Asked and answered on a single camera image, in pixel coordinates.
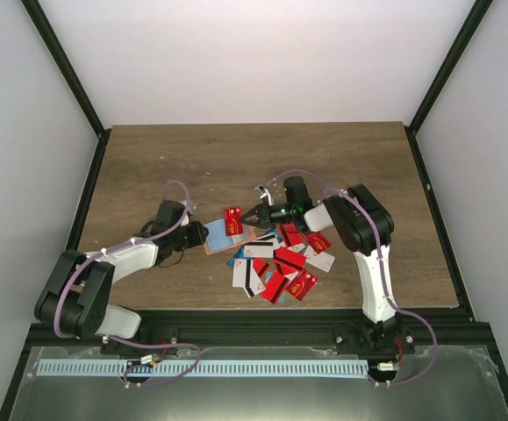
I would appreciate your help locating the right black frame post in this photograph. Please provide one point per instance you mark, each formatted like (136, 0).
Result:
(459, 45)

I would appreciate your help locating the black frame post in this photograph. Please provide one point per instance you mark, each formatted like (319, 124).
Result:
(459, 45)
(48, 35)

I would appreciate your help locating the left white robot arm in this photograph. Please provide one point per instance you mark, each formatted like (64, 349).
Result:
(76, 298)

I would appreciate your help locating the white card black stripe upper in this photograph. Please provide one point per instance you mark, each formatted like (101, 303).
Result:
(271, 236)

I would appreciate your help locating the red card upper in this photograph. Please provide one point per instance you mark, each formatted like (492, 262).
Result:
(290, 235)

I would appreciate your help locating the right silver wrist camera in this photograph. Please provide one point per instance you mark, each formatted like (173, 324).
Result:
(264, 194)

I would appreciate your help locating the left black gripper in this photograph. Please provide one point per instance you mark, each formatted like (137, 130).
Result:
(199, 238)

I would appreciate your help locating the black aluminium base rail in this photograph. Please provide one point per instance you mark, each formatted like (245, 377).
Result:
(339, 329)

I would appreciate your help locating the blue card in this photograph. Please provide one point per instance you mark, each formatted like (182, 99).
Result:
(238, 255)

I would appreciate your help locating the red VIP card front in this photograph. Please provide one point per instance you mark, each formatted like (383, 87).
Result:
(302, 284)

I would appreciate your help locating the left black frame post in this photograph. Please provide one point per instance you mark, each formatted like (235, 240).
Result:
(48, 35)

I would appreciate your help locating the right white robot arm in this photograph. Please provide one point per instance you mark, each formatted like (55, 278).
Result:
(364, 227)

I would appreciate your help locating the red card black stripe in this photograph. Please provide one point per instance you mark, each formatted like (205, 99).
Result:
(288, 258)

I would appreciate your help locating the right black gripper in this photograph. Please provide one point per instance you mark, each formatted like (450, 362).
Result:
(264, 217)

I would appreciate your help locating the white card centre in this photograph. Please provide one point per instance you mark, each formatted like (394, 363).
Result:
(259, 249)

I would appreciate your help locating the light blue slotted cable duct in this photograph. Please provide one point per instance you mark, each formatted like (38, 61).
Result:
(208, 368)

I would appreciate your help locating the white card right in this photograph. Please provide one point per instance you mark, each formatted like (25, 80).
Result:
(323, 261)

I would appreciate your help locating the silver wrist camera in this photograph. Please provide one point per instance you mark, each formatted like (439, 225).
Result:
(190, 206)
(264, 194)

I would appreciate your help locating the white card black stripe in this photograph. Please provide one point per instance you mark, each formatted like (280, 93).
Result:
(245, 276)
(271, 236)

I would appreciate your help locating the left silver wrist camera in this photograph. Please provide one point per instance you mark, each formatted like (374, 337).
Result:
(190, 206)

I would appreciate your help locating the pink card holder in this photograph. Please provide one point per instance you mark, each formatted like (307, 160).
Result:
(217, 240)

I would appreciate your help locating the red vip card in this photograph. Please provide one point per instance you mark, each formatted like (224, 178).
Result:
(317, 241)
(233, 226)
(302, 284)

